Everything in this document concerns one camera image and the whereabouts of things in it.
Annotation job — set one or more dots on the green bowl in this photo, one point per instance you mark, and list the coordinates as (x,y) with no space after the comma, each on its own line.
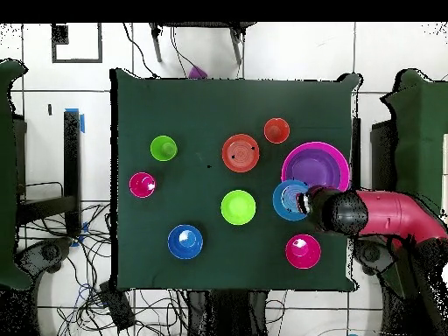
(238,208)

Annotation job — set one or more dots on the light blue bowl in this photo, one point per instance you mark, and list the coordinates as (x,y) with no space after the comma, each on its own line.
(282,206)

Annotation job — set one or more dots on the purple bowl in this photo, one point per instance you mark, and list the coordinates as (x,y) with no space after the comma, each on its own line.
(315,168)

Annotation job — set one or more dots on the large pink bowl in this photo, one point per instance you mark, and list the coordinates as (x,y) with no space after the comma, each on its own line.
(316,145)

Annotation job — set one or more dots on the small pinkish red bowl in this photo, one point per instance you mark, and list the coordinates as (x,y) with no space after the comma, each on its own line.
(304,258)

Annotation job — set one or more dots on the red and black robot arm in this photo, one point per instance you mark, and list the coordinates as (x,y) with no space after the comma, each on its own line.
(395,213)

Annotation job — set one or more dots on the orange bowl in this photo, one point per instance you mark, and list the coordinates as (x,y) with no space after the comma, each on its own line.
(241,162)

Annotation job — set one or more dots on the dark blue bowl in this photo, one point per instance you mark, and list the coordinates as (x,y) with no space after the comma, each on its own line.
(185,248)

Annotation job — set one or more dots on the orange cup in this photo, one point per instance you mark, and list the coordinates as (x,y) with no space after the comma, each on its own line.
(276,131)

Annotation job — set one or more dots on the green cup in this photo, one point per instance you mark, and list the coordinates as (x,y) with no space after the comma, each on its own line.
(159,145)

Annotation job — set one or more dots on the dark green tablecloth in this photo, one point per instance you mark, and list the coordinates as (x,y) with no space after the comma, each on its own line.
(210,105)

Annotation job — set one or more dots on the pinkish red cup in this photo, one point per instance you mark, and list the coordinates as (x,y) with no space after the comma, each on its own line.
(139,187)

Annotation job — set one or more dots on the small purple object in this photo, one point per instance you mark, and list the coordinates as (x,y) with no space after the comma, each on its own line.
(196,73)

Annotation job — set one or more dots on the black metal stand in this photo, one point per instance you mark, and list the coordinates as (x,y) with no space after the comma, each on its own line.
(71,157)
(381,157)

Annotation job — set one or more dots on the black power brick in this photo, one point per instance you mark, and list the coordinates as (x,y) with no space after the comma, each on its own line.
(117,308)

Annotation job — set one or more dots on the green cloth covered table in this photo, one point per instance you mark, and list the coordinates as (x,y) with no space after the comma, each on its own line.
(7,175)
(420,140)

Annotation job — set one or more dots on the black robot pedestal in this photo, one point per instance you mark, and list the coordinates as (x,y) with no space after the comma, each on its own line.
(227,315)

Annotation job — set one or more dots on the black camera tripod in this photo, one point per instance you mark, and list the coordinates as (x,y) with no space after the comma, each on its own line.
(156,45)

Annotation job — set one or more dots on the dark grey pedestal leg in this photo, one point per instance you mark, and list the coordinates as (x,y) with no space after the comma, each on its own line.
(49,252)
(371,253)

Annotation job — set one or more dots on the black square frame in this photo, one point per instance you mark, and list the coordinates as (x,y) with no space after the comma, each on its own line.
(77,61)

